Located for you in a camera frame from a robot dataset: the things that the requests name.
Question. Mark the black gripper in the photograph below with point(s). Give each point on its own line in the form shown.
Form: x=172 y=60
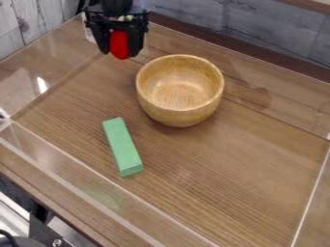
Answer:
x=99 y=22

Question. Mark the red plush fruit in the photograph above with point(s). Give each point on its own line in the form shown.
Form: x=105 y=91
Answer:
x=119 y=48

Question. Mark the wooden bowl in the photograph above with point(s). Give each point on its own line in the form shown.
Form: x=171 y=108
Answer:
x=179 y=89

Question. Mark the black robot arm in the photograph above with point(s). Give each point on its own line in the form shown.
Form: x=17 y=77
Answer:
x=112 y=7

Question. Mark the green rectangular block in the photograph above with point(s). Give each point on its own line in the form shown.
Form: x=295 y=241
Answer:
x=123 y=148

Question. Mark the clear acrylic corner bracket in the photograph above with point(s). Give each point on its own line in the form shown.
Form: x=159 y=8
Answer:
x=87 y=29

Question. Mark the clear acrylic tray wall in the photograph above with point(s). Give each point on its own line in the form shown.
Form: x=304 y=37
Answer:
x=238 y=181

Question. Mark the black table clamp mount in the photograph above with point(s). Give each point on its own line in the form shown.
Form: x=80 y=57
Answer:
x=28 y=233

